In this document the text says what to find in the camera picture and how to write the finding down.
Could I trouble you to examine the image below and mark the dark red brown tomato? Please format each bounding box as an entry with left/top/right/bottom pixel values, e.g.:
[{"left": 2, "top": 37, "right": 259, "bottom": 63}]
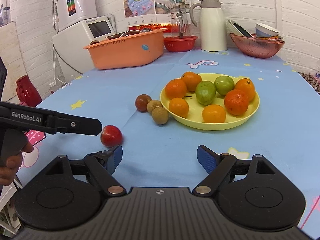
[{"left": 135, "top": 94, "right": 152, "bottom": 112}]

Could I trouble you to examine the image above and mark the brown longan fruit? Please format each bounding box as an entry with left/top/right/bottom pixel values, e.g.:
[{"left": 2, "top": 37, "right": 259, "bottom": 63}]
[
  {"left": 151, "top": 107, "right": 169, "bottom": 125},
  {"left": 146, "top": 100, "right": 163, "bottom": 114}
]

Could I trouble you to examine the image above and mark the person's left hand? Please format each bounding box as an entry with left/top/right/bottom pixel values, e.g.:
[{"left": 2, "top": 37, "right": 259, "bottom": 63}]
[{"left": 0, "top": 152, "right": 23, "bottom": 186}]

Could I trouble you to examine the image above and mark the red jug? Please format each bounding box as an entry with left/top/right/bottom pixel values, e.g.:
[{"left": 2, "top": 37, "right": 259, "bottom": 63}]
[{"left": 16, "top": 74, "right": 42, "bottom": 107}]

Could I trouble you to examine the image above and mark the orange tangerine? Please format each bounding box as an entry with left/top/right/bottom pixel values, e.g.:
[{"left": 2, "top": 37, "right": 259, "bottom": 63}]
[
  {"left": 181, "top": 72, "right": 202, "bottom": 92},
  {"left": 234, "top": 78, "right": 256, "bottom": 102},
  {"left": 202, "top": 105, "right": 226, "bottom": 124},
  {"left": 224, "top": 89, "right": 249, "bottom": 115},
  {"left": 169, "top": 98, "right": 189, "bottom": 118},
  {"left": 165, "top": 79, "right": 187, "bottom": 99}
]

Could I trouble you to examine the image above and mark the yellow plastic plate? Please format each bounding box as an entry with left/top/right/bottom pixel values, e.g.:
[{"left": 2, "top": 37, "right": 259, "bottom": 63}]
[{"left": 160, "top": 72, "right": 260, "bottom": 131}]

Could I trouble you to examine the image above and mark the green lime large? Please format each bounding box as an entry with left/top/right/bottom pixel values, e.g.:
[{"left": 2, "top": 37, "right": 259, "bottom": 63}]
[{"left": 195, "top": 81, "right": 216, "bottom": 105}]

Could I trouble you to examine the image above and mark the blue patterned tablecloth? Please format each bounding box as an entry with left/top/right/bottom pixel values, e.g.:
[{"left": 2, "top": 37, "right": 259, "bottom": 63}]
[{"left": 15, "top": 47, "right": 320, "bottom": 238}]

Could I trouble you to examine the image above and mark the green lime small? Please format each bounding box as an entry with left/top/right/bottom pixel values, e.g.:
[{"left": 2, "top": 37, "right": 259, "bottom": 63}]
[{"left": 214, "top": 75, "right": 235, "bottom": 96}]

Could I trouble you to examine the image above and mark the white water dispenser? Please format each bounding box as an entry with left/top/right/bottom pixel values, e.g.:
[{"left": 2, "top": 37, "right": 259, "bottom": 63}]
[{"left": 53, "top": 14, "right": 117, "bottom": 83}]

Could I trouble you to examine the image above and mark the orange plastic basket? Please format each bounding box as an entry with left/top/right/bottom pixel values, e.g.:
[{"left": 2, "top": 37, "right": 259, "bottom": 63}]
[{"left": 85, "top": 28, "right": 166, "bottom": 70}]

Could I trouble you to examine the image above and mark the copper pink bowl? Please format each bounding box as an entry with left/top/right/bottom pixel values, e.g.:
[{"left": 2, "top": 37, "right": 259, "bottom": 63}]
[{"left": 229, "top": 33, "right": 285, "bottom": 59}]

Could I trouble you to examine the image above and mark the white thermos jug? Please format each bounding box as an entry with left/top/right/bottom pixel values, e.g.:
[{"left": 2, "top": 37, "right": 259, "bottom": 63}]
[{"left": 189, "top": 0, "right": 227, "bottom": 51}]

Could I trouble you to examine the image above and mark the red plastic basket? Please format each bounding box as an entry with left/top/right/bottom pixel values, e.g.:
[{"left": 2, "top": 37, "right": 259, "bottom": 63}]
[{"left": 164, "top": 36, "right": 198, "bottom": 53}]

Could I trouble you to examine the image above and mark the white water purifier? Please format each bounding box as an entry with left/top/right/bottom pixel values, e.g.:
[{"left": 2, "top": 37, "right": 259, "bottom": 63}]
[{"left": 53, "top": 0, "right": 97, "bottom": 31}]

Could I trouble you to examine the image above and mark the steel bowl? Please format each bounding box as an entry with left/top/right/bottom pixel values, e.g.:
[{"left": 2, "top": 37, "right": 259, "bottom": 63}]
[{"left": 107, "top": 28, "right": 152, "bottom": 40}]

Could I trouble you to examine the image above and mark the green plate in bowl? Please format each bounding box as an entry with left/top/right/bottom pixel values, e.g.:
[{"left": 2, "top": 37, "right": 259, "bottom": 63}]
[{"left": 227, "top": 20, "right": 253, "bottom": 37}]

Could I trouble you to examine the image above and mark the blue white ceramic bowl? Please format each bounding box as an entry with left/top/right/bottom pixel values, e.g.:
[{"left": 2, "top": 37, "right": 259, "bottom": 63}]
[{"left": 255, "top": 23, "right": 280, "bottom": 37}]

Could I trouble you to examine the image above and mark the glass pitcher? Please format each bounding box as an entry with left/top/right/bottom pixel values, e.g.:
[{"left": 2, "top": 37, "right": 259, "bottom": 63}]
[{"left": 171, "top": 6, "right": 190, "bottom": 39}]

